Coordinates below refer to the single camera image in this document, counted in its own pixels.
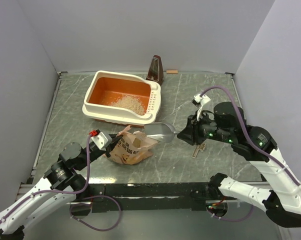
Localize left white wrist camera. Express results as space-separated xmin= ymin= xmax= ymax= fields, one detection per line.
xmin=89 ymin=130 xmax=112 ymax=151

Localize wooden ruler with crown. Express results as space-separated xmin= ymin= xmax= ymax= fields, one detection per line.
xmin=191 ymin=143 xmax=206 ymax=159

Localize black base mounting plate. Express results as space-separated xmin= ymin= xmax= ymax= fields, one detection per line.
xmin=73 ymin=182 xmax=226 ymax=213

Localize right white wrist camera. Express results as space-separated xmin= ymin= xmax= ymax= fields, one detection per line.
xmin=192 ymin=93 xmax=212 ymax=121

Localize small wooden block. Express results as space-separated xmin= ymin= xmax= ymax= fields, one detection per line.
xmin=166 ymin=69 xmax=179 ymax=74

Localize peach cat litter bag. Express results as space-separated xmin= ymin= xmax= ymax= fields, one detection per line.
xmin=103 ymin=125 xmax=158 ymax=165

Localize white orange litter box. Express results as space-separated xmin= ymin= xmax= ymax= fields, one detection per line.
xmin=82 ymin=70 xmax=161 ymax=126

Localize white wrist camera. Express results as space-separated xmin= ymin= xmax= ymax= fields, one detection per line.
xmin=89 ymin=130 xmax=112 ymax=151
xmin=192 ymin=93 xmax=212 ymax=121

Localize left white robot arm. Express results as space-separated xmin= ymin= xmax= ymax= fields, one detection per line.
xmin=0 ymin=130 xmax=122 ymax=240

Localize clean litter pile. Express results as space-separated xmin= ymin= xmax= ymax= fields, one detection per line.
xmin=110 ymin=95 xmax=145 ymax=115

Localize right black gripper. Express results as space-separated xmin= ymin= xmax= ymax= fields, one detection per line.
xmin=176 ymin=109 xmax=234 ymax=145

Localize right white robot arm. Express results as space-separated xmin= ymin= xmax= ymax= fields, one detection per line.
xmin=177 ymin=101 xmax=301 ymax=228

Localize brown wooden metronome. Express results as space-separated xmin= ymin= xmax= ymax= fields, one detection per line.
xmin=146 ymin=55 xmax=164 ymax=85

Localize silver metal scoop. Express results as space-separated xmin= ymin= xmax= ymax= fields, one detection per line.
xmin=144 ymin=122 xmax=179 ymax=143

